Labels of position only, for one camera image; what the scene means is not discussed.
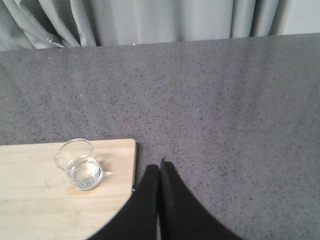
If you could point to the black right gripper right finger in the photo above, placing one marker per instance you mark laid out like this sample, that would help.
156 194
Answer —
181 215

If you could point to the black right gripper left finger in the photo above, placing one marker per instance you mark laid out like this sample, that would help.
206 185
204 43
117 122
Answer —
137 219

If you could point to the small glass beaker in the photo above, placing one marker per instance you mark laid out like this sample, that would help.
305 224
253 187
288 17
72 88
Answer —
76 158

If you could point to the wooden cutting board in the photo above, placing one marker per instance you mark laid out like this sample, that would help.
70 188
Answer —
38 202

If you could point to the grey curtain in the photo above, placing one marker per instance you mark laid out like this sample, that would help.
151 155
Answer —
44 24

